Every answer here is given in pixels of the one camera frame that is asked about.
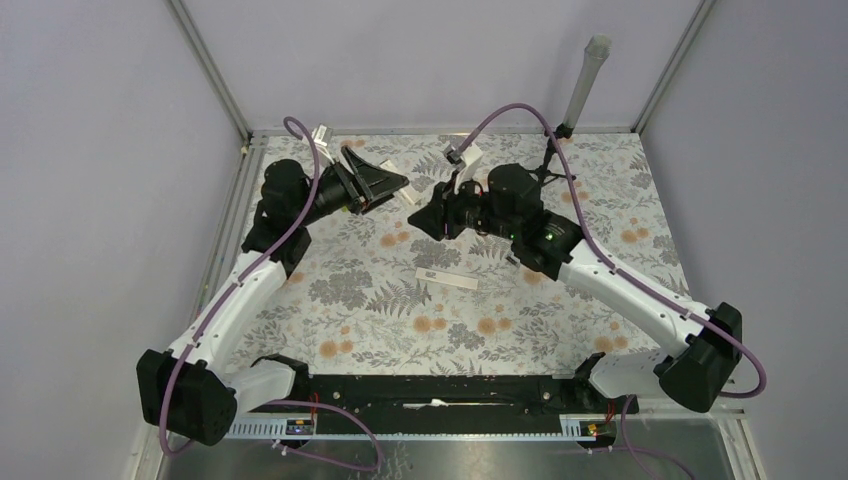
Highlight floral patterned table mat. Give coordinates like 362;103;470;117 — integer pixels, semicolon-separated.
225;134;689;375

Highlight grey tube on tripod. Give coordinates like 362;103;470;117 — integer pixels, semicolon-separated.
561;34;612;137

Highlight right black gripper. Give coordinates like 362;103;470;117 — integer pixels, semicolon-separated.
407;169;518;242

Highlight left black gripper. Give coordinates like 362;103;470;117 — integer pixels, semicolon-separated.
295;146;409;227

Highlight white remote battery cover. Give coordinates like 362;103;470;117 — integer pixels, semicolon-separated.
415;267;479;290

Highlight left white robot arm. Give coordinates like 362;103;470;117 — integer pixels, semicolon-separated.
136;146;409;446

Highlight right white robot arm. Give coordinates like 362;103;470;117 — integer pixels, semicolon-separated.
408;164;742;413

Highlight black mini tripod stand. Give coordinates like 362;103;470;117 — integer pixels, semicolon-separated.
529;123;576;193

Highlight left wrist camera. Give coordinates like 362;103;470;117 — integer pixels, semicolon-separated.
311;124;333;149

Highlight slotted cable duct rail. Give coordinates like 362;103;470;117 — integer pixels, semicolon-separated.
225;414;597;442

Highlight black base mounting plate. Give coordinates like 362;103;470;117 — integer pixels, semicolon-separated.
291;374;639;422

